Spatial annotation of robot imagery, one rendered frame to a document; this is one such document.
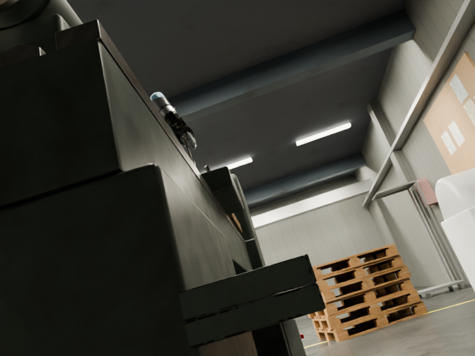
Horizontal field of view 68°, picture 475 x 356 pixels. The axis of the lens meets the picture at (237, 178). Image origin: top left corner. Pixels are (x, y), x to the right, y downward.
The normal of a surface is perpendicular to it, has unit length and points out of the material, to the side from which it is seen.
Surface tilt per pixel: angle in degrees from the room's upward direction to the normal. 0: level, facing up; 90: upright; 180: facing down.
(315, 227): 90
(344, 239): 90
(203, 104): 90
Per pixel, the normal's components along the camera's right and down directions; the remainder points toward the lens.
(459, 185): -0.22, -0.59
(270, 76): -0.22, -0.30
